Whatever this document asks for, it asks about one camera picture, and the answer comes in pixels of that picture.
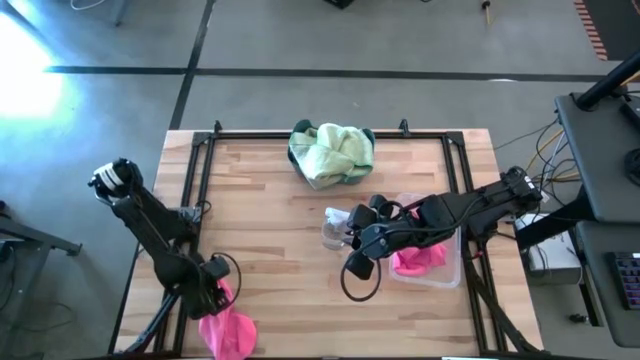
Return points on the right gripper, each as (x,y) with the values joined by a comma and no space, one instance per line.
(385,240)

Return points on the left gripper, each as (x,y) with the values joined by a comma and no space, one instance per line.
(205,299)

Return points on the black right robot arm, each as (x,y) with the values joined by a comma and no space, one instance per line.
(480,200)

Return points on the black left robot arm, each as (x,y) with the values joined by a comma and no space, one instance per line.
(150,225)

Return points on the clear plastic bin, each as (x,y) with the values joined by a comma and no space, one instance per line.
(450,260)

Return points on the small red tag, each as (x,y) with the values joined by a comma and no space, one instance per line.
(472,255)

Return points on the grey metal table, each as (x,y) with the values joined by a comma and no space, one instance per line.
(35,240)

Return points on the white box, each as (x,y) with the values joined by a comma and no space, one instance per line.
(552,262)

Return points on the black floor item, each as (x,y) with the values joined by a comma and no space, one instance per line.
(340,3)

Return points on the small black object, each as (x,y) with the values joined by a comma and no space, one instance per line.
(579,318)

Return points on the grey desk top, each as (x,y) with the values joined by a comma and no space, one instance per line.
(600,150)

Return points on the dark grey desk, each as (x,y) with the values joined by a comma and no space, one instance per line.
(600,300)

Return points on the black keyboard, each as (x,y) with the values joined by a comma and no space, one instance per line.
(627,280)

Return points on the black pole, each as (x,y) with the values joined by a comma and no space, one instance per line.
(605,82)

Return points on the grey furniture leg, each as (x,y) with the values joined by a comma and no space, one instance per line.
(120,12)

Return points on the black mat orange stripes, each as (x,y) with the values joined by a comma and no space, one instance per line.
(620,25)

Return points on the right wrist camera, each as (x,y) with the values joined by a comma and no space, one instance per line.
(358,267)

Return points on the black diagonal frame strut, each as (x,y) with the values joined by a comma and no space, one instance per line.
(149,330)
(497,311)

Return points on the black frame clamp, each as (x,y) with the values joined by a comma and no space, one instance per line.
(217,127)
(404,127)

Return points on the black aluminium table frame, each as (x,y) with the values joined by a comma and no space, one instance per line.
(250,135)

